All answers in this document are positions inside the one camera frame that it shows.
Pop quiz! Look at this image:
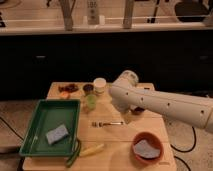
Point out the silver metal fork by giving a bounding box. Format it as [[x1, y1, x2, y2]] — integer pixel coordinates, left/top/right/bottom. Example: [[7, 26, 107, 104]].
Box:
[[91, 122, 124, 127]]

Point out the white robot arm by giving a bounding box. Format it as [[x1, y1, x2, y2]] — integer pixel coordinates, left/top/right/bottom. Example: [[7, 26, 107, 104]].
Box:
[[109, 70, 213, 134]]

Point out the white cup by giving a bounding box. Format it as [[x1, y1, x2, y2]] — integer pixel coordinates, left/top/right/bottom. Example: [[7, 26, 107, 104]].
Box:
[[93, 78, 106, 93]]

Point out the small dark cup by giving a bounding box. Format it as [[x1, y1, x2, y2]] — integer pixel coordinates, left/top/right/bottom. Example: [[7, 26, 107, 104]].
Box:
[[83, 84, 94, 95]]

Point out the green translucent cup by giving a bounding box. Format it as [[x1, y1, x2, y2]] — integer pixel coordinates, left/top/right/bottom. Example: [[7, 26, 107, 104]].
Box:
[[85, 94, 96, 110]]

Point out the dark red toy food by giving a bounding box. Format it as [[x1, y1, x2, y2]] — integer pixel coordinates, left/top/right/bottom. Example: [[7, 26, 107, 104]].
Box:
[[58, 84, 79, 93]]

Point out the small orange toy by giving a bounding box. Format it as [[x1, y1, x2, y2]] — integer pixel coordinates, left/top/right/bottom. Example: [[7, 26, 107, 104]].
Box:
[[59, 91, 70, 99]]

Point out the yellow toy banana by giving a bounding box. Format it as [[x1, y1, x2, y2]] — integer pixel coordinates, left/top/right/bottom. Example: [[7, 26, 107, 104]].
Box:
[[79, 144, 105, 157]]

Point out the blue sponge in tray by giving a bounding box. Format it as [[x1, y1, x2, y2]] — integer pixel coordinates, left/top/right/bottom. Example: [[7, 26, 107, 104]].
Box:
[[46, 125, 69, 145]]

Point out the green toy vegetable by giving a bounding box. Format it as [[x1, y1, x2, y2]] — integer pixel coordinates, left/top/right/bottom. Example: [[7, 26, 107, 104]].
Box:
[[65, 139, 81, 168]]

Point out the green plastic tray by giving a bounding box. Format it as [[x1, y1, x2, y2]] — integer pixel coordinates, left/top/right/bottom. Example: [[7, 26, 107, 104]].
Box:
[[19, 99, 80, 157]]

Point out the blue cloth in bowl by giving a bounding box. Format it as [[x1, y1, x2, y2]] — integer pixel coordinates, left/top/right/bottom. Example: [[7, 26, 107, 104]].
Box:
[[133, 139, 160, 159]]

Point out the orange bowl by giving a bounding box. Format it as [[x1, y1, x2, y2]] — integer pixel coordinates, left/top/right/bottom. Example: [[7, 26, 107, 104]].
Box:
[[131, 132, 164, 165]]

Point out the white device on counter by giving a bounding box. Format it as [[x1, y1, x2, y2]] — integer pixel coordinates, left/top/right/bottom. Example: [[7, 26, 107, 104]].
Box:
[[87, 0, 99, 25]]

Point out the black power cable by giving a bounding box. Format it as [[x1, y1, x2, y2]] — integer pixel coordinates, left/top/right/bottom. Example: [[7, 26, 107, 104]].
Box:
[[170, 126, 197, 154]]

